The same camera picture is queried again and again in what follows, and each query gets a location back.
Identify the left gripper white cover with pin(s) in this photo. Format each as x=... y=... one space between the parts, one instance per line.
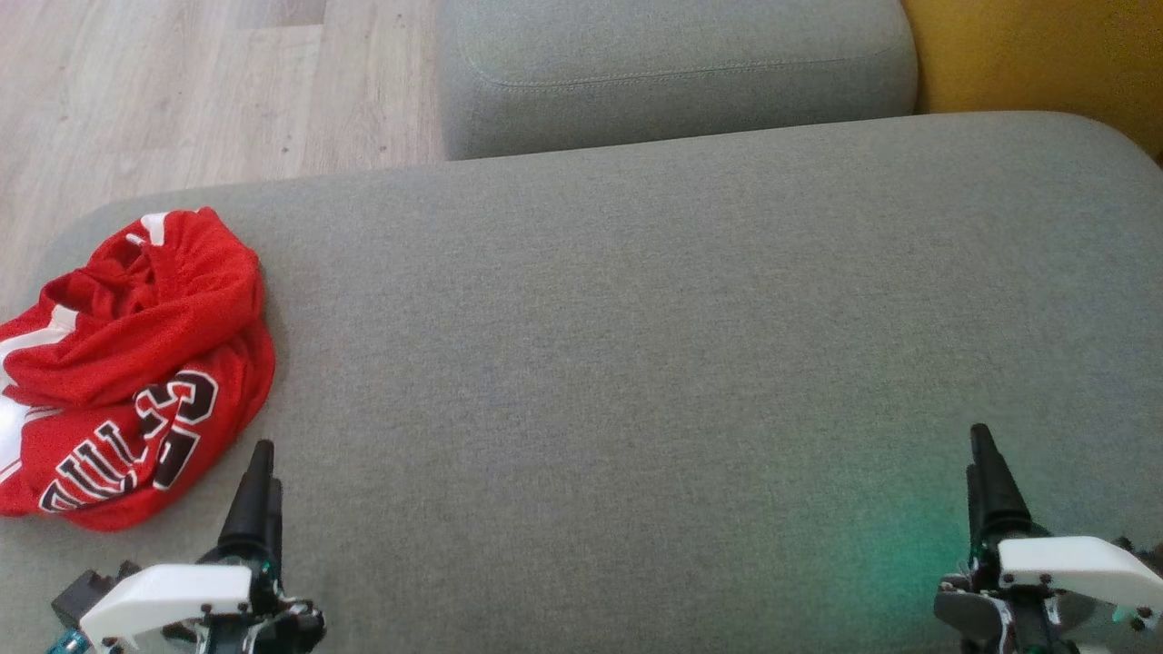
x=164 y=599

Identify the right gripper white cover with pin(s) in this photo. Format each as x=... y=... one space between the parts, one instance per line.
x=1072 y=563

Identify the red Bulls jersey white sleeves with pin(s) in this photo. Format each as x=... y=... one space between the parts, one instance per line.
x=191 y=454

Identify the large grey sofa seat cushion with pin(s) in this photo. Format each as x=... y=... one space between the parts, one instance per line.
x=636 y=381

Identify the small grey sofa cushion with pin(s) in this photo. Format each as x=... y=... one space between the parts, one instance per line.
x=672 y=73

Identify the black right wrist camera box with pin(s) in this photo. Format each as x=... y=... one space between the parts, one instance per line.
x=1149 y=551

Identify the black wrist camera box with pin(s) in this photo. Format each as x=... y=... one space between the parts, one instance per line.
x=1149 y=551
x=86 y=595

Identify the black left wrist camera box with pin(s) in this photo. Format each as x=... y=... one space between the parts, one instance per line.
x=86 y=595

